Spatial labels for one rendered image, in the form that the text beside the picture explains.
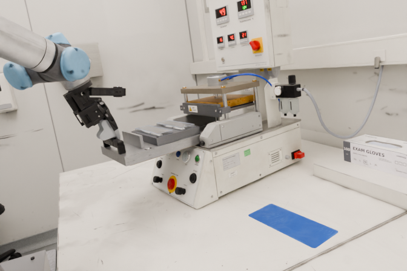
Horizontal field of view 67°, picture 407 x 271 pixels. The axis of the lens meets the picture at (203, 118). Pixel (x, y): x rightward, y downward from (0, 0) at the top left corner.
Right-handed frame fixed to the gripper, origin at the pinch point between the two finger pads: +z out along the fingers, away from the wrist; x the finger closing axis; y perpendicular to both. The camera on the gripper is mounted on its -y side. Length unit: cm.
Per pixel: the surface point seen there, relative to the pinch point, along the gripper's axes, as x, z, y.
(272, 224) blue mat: 40, 32, -14
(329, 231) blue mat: 53, 34, -20
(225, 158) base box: 17.0, 21.1, -22.1
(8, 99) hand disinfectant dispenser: -150, -18, 14
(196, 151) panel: 10.2, 16.0, -17.2
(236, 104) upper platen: 10.2, 11.1, -40.2
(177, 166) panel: 0.9, 20.8, -12.4
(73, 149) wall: -154, 36, -2
